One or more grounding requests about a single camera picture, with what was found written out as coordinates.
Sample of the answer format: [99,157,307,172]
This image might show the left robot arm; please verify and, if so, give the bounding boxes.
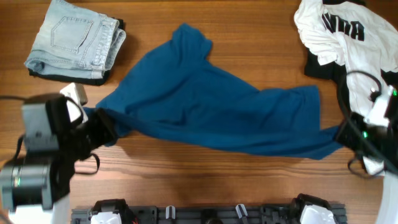
[1,93,117,223]

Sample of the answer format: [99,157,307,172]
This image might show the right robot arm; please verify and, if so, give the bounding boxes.
[289,86,397,224]

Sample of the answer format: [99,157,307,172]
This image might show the white jersey with black lettering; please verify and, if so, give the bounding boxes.
[294,0,398,125]

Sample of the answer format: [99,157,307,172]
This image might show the folded black garment under jeans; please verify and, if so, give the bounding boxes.
[28,17,126,86]

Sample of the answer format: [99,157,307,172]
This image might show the dark blue t-shirt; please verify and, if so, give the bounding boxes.
[96,24,340,160]

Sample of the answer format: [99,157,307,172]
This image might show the folded light blue jeans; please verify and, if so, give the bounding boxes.
[24,0,127,80]

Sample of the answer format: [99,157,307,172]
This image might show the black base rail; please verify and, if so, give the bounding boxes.
[70,204,348,224]

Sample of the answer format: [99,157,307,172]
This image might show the black garment under jersey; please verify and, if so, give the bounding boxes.
[303,0,398,94]

